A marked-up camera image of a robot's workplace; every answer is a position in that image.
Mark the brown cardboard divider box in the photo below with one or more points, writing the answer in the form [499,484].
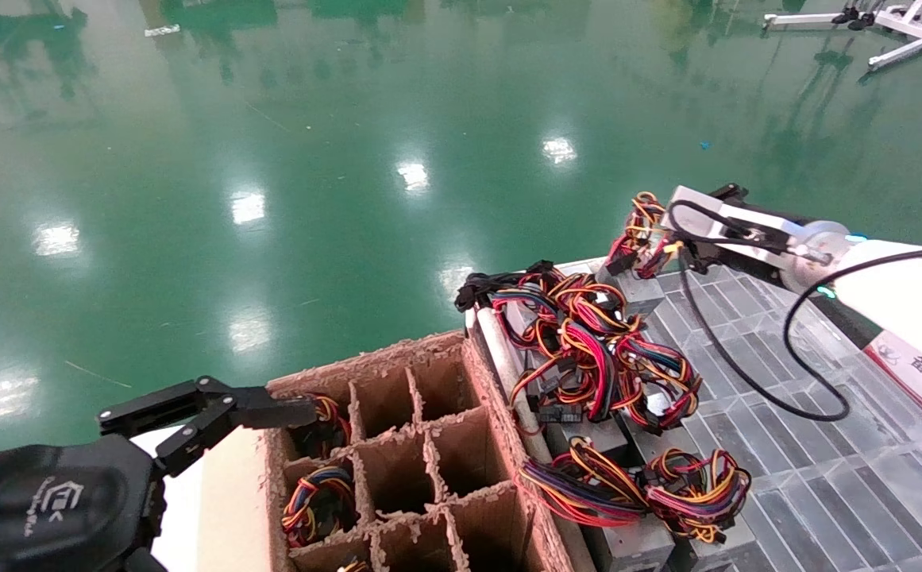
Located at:
[445,477]

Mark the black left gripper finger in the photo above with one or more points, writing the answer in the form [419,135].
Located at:
[270,411]
[147,562]

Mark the white metal floor stand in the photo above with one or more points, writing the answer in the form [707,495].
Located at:
[909,48]

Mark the small white floor object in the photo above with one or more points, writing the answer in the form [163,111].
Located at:
[163,31]

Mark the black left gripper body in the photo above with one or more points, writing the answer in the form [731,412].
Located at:
[55,500]

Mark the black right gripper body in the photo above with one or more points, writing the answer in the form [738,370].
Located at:
[734,258]

